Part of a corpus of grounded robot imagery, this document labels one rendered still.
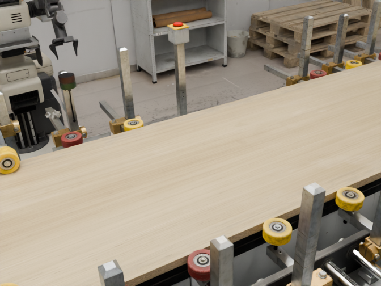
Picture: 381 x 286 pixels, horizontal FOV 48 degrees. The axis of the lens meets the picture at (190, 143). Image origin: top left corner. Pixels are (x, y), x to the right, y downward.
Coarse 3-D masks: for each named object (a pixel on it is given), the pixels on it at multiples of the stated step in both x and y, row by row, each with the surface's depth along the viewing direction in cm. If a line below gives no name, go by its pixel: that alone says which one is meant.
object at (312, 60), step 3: (297, 57) 262; (312, 57) 253; (309, 60) 253; (312, 60) 251; (315, 60) 249; (318, 60) 249; (321, 60) 248; (312, 63) 252; (315, 63) 250; (318, 63) 248; (321, 63) 245; (324, 63) 244; (321, 66) 246; (336, 66) 239; (333, 69) 239; (336, 69) 237; (339, 69) 236; (342, 69) 235; (333, 72) 239; (336, 72) 237
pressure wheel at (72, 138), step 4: (68, 132) 170; (72, 132) 170; (76, 132) 170; (64, 136) 168; (68, 136) 168; (72, 136) 167; (76, 136) 168; (80, 136) 167; (64, 140) 165; (68, 140) 165; (72, 140) 165; (76, 140) 165; (80, 140) 167; (64, 144) 166; (68, 144) 165; (72, 144) 165; (76, 144) 166
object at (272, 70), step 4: (268, 64) 252; (264, 68) 252; (268, 68) 249; (272, 68) 246; (276, 68) 246; (272, 72) 247; (276, 72) 243; (280, 72) 241; (284, 72) 240; (280, 76) 241; (284, 76) 238; (288, 76) 235; (300, 80) 230
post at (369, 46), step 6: (378, 0) 236; (378, 6) 236; (372, 12) 240; (378, 12) 238; (372, 18) 241; (378, 18) 240; (372, 24) 242; (378, 24) 243; (372, 30) 243; (372, 36) 245; (366, 42) 249; (372, 42) 247; (366, 48) 250; (372, 48) 249
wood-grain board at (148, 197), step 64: (192, 128) 171; (256, 128) 170; (320, 128) 168; (0, 192) 138; (64, 192) 137; (128, 192) 136; (192, 192) 135; (256, 192) 134; (0, 256) 114; (64, 256) 113; (128, 256) 112
